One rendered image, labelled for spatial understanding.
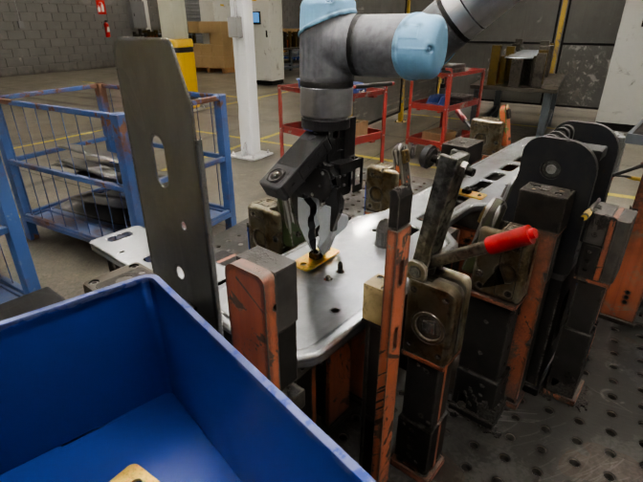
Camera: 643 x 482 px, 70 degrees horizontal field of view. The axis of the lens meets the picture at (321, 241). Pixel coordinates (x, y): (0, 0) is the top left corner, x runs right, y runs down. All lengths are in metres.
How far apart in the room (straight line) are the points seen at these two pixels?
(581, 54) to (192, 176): 8.00
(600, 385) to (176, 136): 0.93
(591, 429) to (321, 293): 0.57
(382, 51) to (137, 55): 0.29
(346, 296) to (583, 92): 7.80
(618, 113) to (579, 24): 1.55
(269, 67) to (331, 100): 10.67
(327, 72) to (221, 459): 0.47
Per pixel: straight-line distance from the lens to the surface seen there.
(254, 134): 5.15
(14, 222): 2.36
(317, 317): 0.61
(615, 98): 7.51
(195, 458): 0.42
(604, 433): 1.00
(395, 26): 0.61
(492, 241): 0.56
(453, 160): 0.54
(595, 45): 8.27
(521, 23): 8.39
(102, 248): 0.87
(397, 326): 0.56
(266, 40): 11.30
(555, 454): 0.93
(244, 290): 0.33
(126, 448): 0.45
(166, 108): 0.44
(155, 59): 0.44
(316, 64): 0.64
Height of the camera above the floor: 1.35
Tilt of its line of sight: 26 degrees down
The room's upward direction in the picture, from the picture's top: straight up
